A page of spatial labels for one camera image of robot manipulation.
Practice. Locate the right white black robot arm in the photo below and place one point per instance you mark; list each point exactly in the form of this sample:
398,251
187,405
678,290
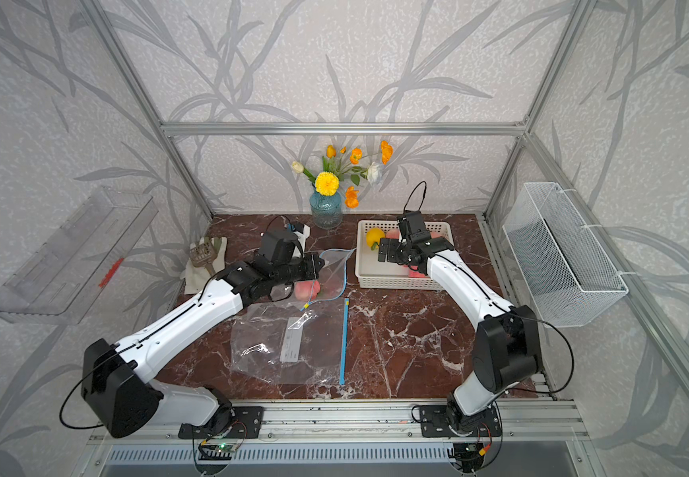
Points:
507,347

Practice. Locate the brown wooden brush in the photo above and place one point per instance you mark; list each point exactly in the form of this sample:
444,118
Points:
202,254

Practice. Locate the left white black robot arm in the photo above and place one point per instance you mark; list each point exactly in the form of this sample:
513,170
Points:
120,380

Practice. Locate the right circuit board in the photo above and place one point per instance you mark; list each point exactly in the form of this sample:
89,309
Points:
472,453

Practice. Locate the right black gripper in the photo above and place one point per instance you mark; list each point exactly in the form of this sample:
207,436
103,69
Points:
389,249

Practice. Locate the circuit board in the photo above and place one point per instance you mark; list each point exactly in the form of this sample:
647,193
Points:
472,453
217,451

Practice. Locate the yellow peach left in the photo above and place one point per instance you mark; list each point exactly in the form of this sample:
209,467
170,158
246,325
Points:
373,237

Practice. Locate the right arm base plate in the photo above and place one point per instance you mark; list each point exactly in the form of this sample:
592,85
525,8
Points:
448,421

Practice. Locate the clear plastic wall tray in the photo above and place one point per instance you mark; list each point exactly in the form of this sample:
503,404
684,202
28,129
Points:
60,282

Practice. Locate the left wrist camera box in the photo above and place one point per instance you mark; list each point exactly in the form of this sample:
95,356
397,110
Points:
301,230

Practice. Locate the blue glass vase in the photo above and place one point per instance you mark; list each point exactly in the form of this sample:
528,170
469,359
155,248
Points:
326,210

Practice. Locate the left circuit board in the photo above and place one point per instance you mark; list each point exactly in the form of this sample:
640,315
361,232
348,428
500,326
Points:
217,451

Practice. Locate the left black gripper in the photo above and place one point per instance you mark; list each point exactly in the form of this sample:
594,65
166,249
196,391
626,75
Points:
311,270

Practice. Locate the aluminium frame rail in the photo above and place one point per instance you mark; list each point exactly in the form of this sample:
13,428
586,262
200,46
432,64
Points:
390,420

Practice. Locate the clear zip-top bag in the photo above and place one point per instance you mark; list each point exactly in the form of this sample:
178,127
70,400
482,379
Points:
332,278
287,343

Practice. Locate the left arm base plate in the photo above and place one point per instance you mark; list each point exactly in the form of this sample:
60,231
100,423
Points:
236,423

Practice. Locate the orange yellow flower bouquet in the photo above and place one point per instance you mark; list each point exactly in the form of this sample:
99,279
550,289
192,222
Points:
346,170

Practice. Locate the white perforated plastic basket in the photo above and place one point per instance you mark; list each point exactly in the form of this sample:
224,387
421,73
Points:
372,273

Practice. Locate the white wire mesh basket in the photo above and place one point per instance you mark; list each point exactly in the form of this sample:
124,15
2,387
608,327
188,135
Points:
569,275

